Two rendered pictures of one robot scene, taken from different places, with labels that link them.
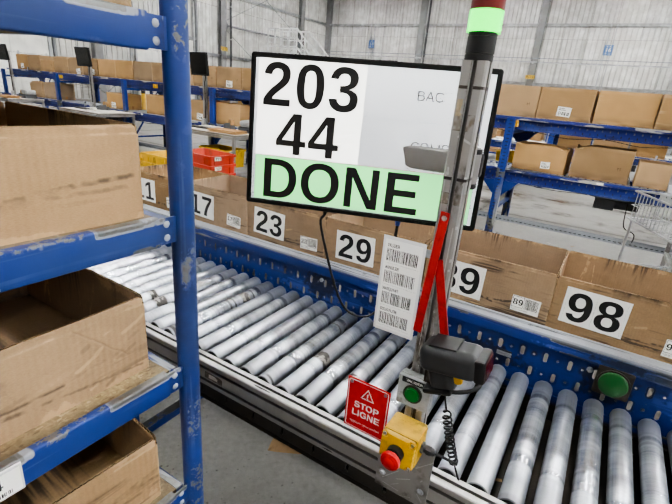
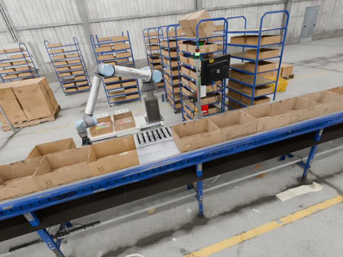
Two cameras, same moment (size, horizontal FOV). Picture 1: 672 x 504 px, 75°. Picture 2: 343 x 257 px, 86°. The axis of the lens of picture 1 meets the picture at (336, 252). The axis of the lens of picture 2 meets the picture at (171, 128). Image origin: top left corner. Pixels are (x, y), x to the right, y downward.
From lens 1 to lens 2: 303 cm
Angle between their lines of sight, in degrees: 115
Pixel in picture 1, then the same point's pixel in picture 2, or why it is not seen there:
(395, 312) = (202, 93)
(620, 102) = not seen: outside the picture
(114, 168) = not seen: hidden behind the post
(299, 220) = (278, 103)
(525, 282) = (213, 119)
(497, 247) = (242, 128)
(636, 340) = (187, 132)
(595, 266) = (212, 134)
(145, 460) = not seen: hidden behind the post
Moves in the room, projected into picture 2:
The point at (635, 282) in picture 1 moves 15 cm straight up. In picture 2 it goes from (199, 139) to (199, 125)
